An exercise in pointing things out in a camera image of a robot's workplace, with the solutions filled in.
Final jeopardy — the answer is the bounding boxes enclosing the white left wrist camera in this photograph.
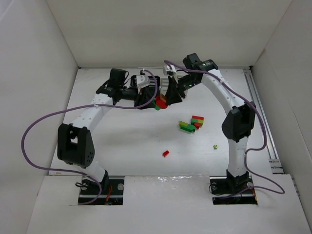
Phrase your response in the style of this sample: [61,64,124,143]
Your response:
[136,70,150,93]

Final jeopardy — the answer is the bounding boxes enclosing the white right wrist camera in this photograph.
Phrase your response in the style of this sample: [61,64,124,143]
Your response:
[163,64,177,77]

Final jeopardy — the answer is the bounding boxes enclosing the green lime lego stack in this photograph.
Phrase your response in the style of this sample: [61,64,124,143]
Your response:
[179,121,196,133]

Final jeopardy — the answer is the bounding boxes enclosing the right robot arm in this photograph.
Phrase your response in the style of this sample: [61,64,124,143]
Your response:
[163,53,256,195]

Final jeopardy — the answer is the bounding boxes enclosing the aluminium rail right side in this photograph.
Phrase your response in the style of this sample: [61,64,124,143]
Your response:
[243,67,284,174]

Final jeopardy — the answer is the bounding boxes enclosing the red green lego stack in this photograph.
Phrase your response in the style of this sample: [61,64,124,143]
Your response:
[191,116,204,129]

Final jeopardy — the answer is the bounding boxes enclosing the black slotted bin far left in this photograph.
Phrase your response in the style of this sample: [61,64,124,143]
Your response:
[130,75,137,88]

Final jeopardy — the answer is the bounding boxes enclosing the small red lego brick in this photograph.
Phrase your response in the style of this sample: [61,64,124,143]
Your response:
[162,150,170,157]

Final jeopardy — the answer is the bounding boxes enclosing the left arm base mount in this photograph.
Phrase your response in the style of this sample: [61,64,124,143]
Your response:
[75,176,125,206]

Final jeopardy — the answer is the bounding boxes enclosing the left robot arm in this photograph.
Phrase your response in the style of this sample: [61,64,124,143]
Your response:
[57,68,160,190]

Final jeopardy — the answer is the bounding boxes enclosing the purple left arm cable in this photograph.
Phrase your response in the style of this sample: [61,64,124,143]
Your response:
[21,69,158,205]

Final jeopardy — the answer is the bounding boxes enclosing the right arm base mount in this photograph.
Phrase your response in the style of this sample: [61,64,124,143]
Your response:
[209,176,258,205]

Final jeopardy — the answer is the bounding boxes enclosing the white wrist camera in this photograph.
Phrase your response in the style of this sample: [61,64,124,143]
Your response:
[136,70,150,93]
[163,64,177,77]

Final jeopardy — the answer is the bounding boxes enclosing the black slotted bin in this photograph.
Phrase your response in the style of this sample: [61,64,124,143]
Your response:
[130,75,137,88]
[148,76,160,88]

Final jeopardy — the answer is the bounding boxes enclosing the brown lego brick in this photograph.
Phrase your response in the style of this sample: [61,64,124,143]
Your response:
[160,94,167,102]

